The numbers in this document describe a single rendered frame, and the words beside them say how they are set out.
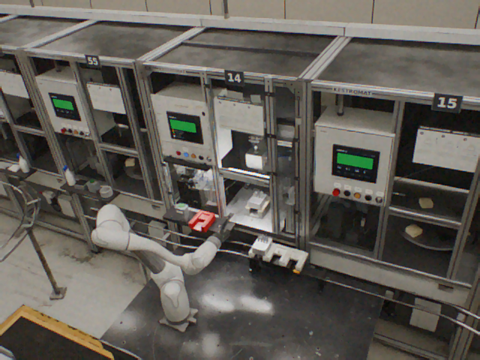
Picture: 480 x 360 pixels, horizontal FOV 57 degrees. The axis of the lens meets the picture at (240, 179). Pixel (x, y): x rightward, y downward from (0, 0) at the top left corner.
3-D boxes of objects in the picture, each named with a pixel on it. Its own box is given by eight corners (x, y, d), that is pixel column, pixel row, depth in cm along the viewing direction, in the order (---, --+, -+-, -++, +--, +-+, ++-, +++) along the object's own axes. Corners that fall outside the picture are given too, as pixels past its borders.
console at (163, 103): (160, 157, 306) (147, 96, 279) (182, 137, 326) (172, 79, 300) (212, 168, 288) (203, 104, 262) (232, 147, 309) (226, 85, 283)
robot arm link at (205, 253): (207, 237, 259) (198, 247, 268) (193, 254, 248) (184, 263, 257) (221, 249, 259) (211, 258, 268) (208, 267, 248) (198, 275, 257)
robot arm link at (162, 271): (169, 301, 281) (164, 277, 299) (190, 289, 280) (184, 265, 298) (89, 231, 236) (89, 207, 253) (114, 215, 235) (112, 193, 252)
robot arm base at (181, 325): (188, 336, 265) (187, 330, 261) (158, 323, 274) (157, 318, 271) (204, 313, 278) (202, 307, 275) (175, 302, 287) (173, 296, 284)
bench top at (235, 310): (100, 343, 270) (97, 340, 267) (190, 235, 345) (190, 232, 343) (339, 454, 208) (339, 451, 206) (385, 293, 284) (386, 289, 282)
